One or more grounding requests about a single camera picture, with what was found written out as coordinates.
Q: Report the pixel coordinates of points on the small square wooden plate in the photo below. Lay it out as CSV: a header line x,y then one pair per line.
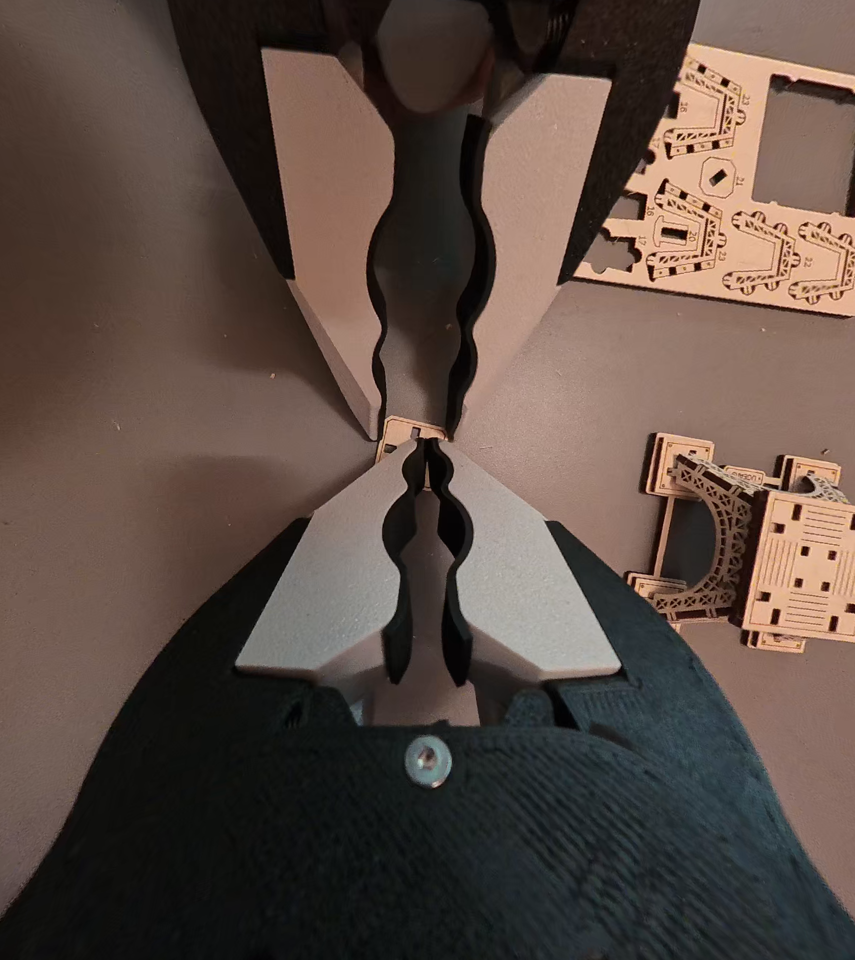
x,y
405,429

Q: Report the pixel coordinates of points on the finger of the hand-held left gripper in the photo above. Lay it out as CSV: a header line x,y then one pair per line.
x,y
322,225
540,187

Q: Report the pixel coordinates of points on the wooden tower model base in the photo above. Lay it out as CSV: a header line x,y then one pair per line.
x,y
810,570

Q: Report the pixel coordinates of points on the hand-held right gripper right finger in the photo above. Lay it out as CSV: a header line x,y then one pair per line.
x,y
532,600

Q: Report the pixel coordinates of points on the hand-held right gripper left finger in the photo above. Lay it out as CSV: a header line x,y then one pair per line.
x,y
322,600

